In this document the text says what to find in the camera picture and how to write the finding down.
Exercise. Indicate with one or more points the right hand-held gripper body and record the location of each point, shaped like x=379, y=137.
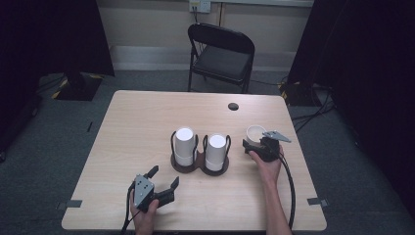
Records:
x=270, y=150

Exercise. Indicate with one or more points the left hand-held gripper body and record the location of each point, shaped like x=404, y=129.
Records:
x=144, y=192

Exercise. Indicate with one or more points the single white paper cup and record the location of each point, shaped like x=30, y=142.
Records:
x=254, y=132

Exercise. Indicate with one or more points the dark double cup holder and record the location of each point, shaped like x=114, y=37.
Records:
x=199, y=163

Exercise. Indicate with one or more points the person's right hand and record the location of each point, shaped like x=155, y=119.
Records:
x=270, y=171

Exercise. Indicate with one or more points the person's left hand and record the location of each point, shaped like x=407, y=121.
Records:
x=144, y=223

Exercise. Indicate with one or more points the stack of white paper cups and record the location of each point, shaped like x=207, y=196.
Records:
x=184, y=145
x=216, y=151

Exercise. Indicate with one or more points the grey tape strip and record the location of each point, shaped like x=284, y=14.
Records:
x=70, y=204
x=318, y=202

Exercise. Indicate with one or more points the small black floor marker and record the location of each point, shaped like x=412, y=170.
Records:
x=89, y=127

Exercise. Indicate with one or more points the black folding chair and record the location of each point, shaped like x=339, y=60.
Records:
x=221, y=62

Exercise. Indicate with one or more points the dark curtain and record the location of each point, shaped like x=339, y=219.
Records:
x=49, y=39
x=368, y=81

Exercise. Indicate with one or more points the black stand base plate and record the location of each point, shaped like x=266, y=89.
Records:
x=78, y=86

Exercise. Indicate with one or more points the white wall socket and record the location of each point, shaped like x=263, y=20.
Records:
x=200, y=6

